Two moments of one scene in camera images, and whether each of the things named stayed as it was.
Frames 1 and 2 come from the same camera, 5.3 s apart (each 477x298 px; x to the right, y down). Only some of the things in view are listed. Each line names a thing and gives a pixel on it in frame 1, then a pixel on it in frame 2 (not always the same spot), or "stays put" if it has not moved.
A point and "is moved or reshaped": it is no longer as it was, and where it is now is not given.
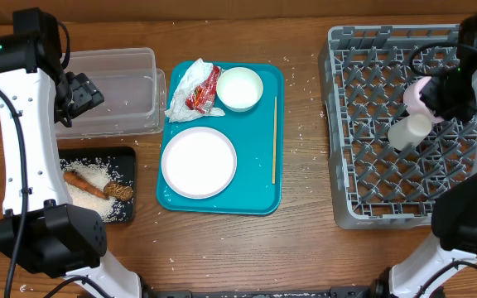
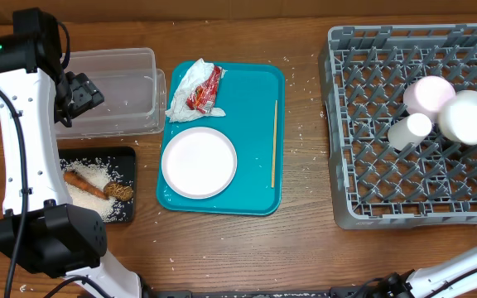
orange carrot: (77, 180) stays put
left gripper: (87, 95) stays put
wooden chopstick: (273, 169) stays put
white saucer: (239, 88) is moved or reshaped
